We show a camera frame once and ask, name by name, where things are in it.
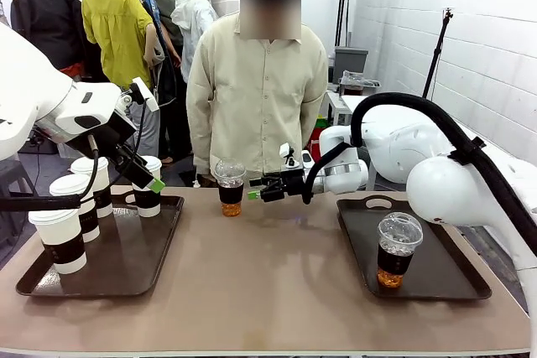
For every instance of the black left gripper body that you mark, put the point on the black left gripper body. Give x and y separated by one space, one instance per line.
119 136

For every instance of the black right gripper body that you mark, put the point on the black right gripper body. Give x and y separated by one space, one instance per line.
293 184

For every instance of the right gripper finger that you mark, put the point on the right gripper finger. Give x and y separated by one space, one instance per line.
272 195
262 182

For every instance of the white paper cup black sleeve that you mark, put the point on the white paper cup black sleeve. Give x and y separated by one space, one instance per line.
60 236
102 190
90 224
149 203

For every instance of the iced coffee clear plastic cup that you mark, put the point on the iced coffee clear plastic cup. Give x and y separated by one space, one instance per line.
230 190
396 249

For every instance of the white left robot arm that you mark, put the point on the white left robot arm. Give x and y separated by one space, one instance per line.
25 81

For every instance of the person's right forearm beige sleeve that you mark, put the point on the person's right forearm beige sleeve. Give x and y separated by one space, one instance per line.
199 140

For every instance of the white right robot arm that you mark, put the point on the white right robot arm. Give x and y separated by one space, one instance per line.
453 190

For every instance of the person's left forearm beige sleeve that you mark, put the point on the person's left forearm beige sleeve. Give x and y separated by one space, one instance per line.
312 119

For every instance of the dark brown plastic tray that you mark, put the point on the dark brown plastic tray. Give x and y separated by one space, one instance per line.
126 249
436 261

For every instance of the person in beige shirt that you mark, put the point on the person in beige shirt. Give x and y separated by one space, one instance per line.
251 102

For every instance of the mannequin in yellow blouse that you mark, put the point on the mannequin in yellow blouse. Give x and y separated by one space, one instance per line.
117 35

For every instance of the grey stool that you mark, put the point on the grey stool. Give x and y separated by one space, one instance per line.
12 177

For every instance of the grey plastic box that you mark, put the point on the grey plastic box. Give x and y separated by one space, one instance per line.
350 60

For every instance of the bystander in blue shirt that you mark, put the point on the bystander in blue shirt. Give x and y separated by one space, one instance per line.
153 1

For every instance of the mannequin in black jacket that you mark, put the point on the mannequin in black jacket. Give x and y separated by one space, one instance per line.
46 18

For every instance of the mannequin green hat white jacket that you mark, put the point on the mannequin green hat white jacket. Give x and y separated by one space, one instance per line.
193 14

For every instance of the black tripod stand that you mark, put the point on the black tripod stand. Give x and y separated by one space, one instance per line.
436 52

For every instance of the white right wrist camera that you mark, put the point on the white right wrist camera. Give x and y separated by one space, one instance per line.
286 152

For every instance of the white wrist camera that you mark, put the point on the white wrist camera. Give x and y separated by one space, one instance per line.
286 152
144 91

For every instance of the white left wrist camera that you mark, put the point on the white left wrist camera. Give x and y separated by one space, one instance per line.
144 91

